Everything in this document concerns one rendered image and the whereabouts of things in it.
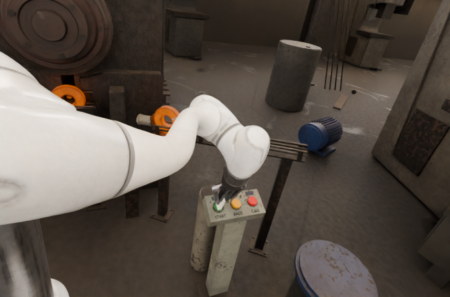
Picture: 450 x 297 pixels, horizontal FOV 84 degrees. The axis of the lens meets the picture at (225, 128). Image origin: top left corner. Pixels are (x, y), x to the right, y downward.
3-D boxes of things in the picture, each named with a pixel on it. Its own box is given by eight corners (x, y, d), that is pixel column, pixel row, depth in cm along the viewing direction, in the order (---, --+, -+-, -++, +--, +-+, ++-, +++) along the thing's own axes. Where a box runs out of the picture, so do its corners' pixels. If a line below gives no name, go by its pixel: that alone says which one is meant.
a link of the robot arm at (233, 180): (222, 154, 78) (218, 165, 83) (230, 180, 73) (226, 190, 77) (248, 152, 82) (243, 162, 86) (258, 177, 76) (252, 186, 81)
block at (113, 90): (112, 122, 151) (108, 84, 139) (126, 122, 153) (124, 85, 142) (111, 131, 142) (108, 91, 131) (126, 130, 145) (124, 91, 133)
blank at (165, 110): (165, 134, 140) (162, 137, 137) (152, 110, 136) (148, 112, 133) (187, 128, 133) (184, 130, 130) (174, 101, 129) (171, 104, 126)
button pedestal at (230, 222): (190, 279, 132) (202, 190, 103) (232, 267, 141) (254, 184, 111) (197, 312, 119) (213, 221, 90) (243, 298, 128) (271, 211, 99)
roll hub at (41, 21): (42, 67, 113) (-9, 1, 97) (102, 43, 116) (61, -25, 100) (39, 70, 108) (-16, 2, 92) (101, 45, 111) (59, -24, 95)
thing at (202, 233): (188, 254, 144) (196, 185, 119) (207, 249, 148) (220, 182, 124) (193, 274, 134) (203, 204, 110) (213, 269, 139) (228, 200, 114)
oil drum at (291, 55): (258, 95, 394) (271, 37, 351) (289, 96, 415) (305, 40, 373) (276, 112, 346) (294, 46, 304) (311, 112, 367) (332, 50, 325)
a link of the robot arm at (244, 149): (263, 170, 78) (236, 141, 83) (284, 140, 67) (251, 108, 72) (239, 187, 72) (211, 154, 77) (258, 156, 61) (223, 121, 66)
